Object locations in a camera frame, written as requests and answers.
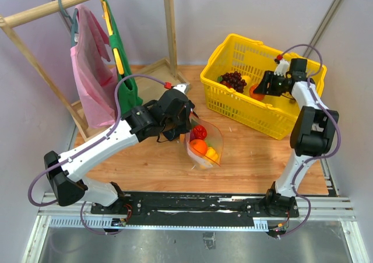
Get yellow clothes hanger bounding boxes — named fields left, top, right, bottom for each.
left=100, top=0, right=125, bottom=75

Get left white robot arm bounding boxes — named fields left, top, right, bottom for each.
left=44, top=84, right=194, bottom=214

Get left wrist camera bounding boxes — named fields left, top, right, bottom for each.
left=164, top=82, right=189, bottom=94

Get teal clothes hanger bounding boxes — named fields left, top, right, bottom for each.
left=58, top=0, right=79, bottom=47

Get orange tangerines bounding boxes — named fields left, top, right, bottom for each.
left=249, top=84, right=265, bottom=101

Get wooden clothes rack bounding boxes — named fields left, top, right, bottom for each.
left=1, top=0, right=190, bottom=141

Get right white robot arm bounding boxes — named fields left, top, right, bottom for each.
left=254, top=55, right=340, bottom=216

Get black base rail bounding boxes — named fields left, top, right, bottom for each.
left=91, top=192, right=299, bottom=227

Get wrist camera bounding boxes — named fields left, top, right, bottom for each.
left=164, top=82, right=189, bottom=94
left=274, top=54, right=290, bottom=76

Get purple grape bunch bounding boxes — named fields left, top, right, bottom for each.
left=217, top=71, right=246, bottom=93

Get pink shirt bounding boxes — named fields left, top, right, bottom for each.
left=71, top=4, right=118, bottom=128

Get yellow lemon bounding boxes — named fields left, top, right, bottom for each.
left=241, top=75, right=252, bottom=86

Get green shirt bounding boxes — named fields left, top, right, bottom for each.
left=104, top=0, right=143, bottom=114

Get yellow bell pepper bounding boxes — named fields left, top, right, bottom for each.
left=204, top=147, right=219, bottom=168

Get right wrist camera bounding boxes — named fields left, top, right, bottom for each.
left=274, top=54, right=290, bottom=76

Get yellow plastic basket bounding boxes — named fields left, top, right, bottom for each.
left=199, top=33, right=328, bottom=141

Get clear zip top bag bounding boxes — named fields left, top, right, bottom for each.
left=181, top=113, right=224, bottom=170

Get orange tangerine fruit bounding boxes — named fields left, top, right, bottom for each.
left=189, top=139, right=208, bottom=157

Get red bell pepper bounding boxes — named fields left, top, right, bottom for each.
left=192, top=125, right=207, bottom=140

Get dark navy cloth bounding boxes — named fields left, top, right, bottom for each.
left=162, top=127, right=189, bottom=141

